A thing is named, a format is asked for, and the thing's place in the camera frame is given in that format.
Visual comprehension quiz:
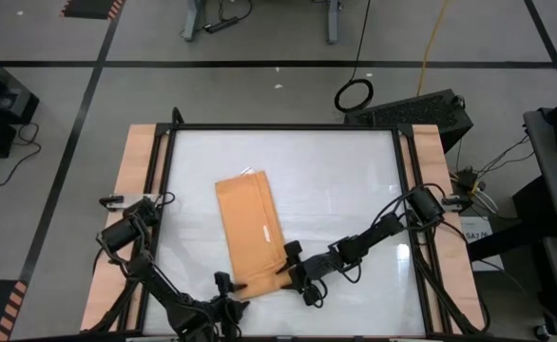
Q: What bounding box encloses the grey desk leg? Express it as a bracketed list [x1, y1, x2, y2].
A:
[324, 0, 340, 46]
[180, 0, 208, 43]

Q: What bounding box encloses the thin black floor cable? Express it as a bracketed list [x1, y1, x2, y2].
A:
[0, 122, 42, 187]

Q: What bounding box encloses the black metal table frame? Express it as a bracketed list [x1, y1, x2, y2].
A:
[87, 106, 491, 342]

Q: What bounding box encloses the small black striped floor mat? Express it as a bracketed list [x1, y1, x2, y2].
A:
[61, 0, 126, 21]

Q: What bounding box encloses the orange waffle towel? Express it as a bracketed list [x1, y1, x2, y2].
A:
[214, 170, 295, 301]

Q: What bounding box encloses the black computer tower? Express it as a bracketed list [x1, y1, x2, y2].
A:
[343, 88, 474, 154]

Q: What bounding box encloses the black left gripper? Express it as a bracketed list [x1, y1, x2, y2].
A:
[176, 272, 251, 342]

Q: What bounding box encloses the black coiled floor cable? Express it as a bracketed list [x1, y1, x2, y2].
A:
[334, 0, 375, 114]

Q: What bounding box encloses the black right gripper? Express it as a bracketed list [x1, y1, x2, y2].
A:
[276, 239, 344, 308]

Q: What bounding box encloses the white paper sheet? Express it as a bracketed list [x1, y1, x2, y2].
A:
[458, 216, 504, 272]

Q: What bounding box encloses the black power strip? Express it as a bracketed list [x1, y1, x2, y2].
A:
[203, 16, 240, 34]

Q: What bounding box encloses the black cable bundle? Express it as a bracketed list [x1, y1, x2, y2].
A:
[451, 135, 536, 215]

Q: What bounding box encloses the black cart base frame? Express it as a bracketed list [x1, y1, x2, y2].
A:
[468, 175, 557, 262]

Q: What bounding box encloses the yellow floor cable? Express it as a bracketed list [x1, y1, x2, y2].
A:
[415, 0, 451, 98]

